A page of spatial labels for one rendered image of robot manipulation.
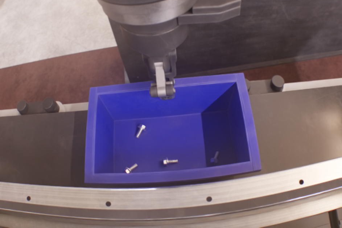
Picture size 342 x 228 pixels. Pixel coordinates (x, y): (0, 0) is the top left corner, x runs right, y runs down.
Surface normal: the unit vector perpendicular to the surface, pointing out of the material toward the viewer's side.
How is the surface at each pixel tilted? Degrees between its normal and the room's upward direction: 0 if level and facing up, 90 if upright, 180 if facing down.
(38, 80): 0
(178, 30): 90
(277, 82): 0
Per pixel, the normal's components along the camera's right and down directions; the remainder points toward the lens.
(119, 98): 0.04, 0.80
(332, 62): -0.10, -0.52
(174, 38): 0.56, 0.68
